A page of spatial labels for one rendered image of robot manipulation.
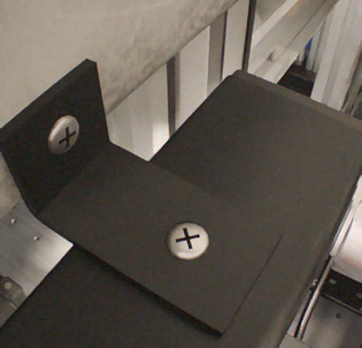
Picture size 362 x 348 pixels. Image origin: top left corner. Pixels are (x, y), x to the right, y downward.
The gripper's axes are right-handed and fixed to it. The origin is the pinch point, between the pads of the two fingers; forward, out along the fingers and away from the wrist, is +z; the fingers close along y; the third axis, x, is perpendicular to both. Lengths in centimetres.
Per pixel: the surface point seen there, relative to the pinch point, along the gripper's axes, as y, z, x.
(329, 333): -34.0, -26.5, -3.0
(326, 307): -33.9, -23.9, -7.6
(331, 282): -27.2, -22.5, -9.1
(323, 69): 6.8, -9.6, -18.5
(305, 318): -19.7, -21.1, 2.9
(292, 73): -0.7, -3.1, -25.4
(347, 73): 7.5, -12.9, -18.6
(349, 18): 15.4, -11.6, -18.6
